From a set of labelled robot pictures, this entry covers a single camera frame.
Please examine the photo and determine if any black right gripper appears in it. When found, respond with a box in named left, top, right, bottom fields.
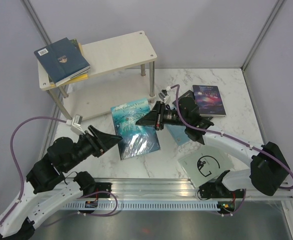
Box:
left=135, top=100, right=189, bottom=131

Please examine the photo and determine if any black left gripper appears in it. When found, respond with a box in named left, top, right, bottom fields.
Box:
left=63, top=124, right=123, bottom=172

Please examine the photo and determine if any teal ocean cover book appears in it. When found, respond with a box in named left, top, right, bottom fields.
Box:
left=110, top=98, right=161, bottom=160

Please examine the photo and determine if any yellow Little Prince book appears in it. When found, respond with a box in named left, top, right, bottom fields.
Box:
left=48, top=48, right=89, bottom=87

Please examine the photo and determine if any navy blue hardcover book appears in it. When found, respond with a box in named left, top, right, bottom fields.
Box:
left=34, top=37, right=91, bottom=87

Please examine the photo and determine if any green Alice Wonderland book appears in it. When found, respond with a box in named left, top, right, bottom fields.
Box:
left=70, top=38, right=83, bottom=55

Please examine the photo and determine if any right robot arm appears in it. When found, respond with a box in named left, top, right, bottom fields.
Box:
left=135, top=97, right=293, bottom=197

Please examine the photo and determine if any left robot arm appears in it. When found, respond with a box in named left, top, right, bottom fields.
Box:
left=0, top=125, right=123, bottom=240

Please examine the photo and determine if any light blue thin booklet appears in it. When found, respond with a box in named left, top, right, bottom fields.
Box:
left=165, top=116, right=214, bottom=146

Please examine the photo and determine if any black gold emblem book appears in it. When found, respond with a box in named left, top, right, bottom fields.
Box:
left=179, top=90, right=195, bottom=100

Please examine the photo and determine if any white two-tier shelf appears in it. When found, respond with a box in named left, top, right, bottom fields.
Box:
left=38, top=30, right=157, bottom=120

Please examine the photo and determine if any purple galaxy cover book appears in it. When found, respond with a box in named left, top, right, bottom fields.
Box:
left=192, top=85, right=227, bottom=117

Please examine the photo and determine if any white book black circle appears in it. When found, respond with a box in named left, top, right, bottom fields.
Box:
left=178, top=145, right=234, bottom=188

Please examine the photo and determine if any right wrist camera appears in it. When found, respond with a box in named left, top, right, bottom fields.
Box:
left=158, top=86, right=171, bottom=105

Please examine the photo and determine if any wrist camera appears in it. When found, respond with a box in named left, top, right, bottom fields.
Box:
left=70, top=114, right=84, bottom=135
left=158, top=86, right=171, bottom=105

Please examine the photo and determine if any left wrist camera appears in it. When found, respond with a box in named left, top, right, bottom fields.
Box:
left=70, top=114, right=84, bottom=135

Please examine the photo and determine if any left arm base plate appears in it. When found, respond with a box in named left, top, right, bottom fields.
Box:
left=92, top=182, right=112, bottom=200

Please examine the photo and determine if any aluminium frame rail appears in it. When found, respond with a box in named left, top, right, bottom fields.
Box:
left=61, top=178, right=293, bottom=202

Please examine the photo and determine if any white slotted cable duct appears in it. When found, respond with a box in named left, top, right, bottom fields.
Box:
left=62, top=199, right=220, bottom=211

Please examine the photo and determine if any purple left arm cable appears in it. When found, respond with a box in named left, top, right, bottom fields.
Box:
left=0, top=116, right=120, bottom=240

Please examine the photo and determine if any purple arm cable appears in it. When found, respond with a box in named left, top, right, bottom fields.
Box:
left=0, top=116, right=120, bottom=240
left=166, top=84, right=293, bottom=216

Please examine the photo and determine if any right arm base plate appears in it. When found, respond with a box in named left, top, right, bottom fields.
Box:
left=198, top=182, right=245, bottom=200

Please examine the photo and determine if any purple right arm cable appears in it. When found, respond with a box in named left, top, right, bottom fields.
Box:
left=166, top=84, right=293, bottom=216

